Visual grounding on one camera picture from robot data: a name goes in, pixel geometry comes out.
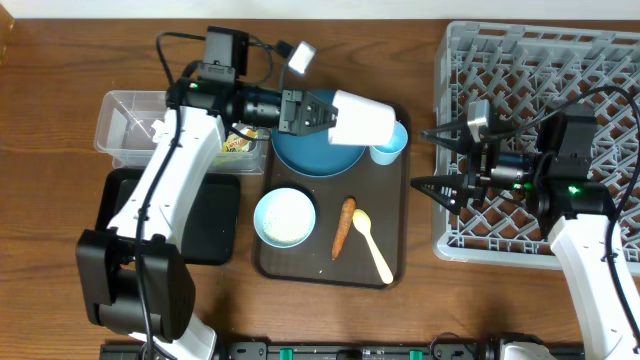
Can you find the grey dishwasher rack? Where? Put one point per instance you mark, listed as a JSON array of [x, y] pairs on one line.
[[524, 70]]

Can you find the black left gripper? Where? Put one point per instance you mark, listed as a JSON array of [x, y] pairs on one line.
[[296, 124]]

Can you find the dark blue plate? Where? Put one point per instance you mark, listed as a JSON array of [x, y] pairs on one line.
[[313, 155]]

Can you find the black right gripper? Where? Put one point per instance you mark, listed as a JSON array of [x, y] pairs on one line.
[[477, 173]]

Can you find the yellow snack wrapper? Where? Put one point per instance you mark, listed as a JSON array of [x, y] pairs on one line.
[[241, 144]]

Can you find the orange carrot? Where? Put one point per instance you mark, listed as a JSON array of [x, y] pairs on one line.
[[345, 220]]

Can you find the pink white cup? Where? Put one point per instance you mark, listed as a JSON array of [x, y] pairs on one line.
[[361, 121]]

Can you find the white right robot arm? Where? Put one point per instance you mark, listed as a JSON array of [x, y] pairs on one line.
[[577, 215]]

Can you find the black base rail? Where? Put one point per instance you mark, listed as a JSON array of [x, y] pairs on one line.
[[448, 350]]

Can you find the black plastic bin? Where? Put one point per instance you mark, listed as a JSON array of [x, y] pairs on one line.
[[211, 225]]

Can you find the light blue bowl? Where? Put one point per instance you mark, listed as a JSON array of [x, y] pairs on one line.
[[284, 218]]

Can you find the light blue cup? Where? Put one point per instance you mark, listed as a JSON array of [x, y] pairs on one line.
[[387, 154]]

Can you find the clear plastic bin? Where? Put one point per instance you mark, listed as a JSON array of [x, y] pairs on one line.
[[124, 132]]

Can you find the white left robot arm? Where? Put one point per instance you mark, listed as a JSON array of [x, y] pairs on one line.
[[133, 276]]

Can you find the cream plastic spoon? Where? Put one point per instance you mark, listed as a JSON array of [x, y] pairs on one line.
[[363, 224]]

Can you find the dark brown serving tray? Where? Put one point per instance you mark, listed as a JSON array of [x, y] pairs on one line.
[[380, 191]]

